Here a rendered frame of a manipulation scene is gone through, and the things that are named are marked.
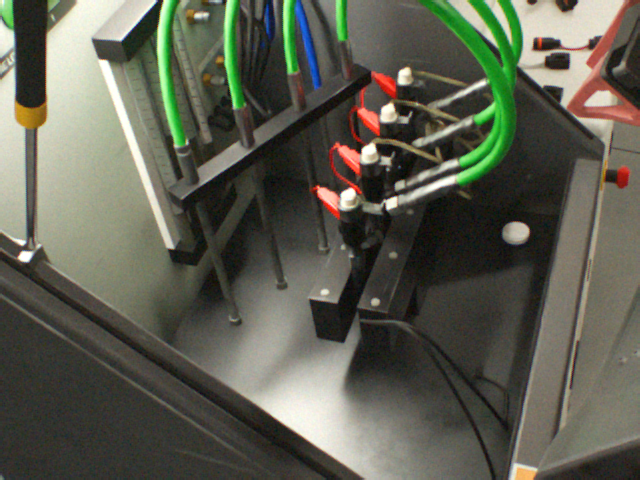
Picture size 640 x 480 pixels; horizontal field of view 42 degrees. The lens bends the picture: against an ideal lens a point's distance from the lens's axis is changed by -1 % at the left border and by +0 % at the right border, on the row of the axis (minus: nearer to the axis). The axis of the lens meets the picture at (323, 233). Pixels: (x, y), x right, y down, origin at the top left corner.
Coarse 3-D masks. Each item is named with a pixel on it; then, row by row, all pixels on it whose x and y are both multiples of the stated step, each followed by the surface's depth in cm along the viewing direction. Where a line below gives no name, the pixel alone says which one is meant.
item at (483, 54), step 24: (168, 0) 81; (432, 0) 72; (168, 24) 84; (456, 24) 73; (168, 48) 86; (480, 48) 74; (168, 72) 89; (168, 96) 91; (504, 96) 76; (168, 120) 94; (504, 120) 78; (504, 144) 80; (480, 168) 83
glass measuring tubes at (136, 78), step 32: (128, 0) 95; (160, 0) 95; (96, 32) 91; (128, 32) 90; (128, 64) 93; (128, 96) 97; (160, 96) 100; (192, 96) 108; (128, 128) 99; (160, 128) 105; (192, 128) 108; (160, 160) 103; (160, 192) 107; (224, 192) 120; (160, 224) 110; (192, 224) 116; (192, 256) 113
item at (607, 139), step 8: (448, 0) 123; (456, 0) 126; (464, 0) 129; (488, 0) 142; (456, 8) 126; (464, 8) 129; (472, 8) 133; (464, 16) 129; (472, 16) 132; (472, 24) 132; (480, 24) 138; (616, 104) 191; (608, 128) 123; (608, 136) 143; (608, 144) 173; (608, 152) 194; (600, 184) 134; (600, 192) 160; (600, 200) 187; (600, 208) 214; (592, 240) 152; (592, 248) 172; (592, 256) 204; (584, 296) 163; (584, 304) 191
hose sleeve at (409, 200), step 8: (448, 176) 86; (456, 176) 86; (432, 184) 88; (440, 184) 87; (448, 184) 86; (456, 184) 85; (408, 192) 90; (416, 192) 89; (424, 192) 88; (432, 192) 88; (440, 192) 87; (448, 192) 87; (400, 200) 90; (408, 200) 90; (416, 200) 89; (424, 200) 89; (408, 208) 90
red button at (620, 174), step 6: (606, 162) 136; (624, 168) 134; (606, 174) 135; (612, 174) 135; (618, 174) 134; (624, 174) 133; (606, 180) 135; (612, 180) 135; (618, 180) 134; (624, 180) 133; (618, 186) 134; (624, 186) 134
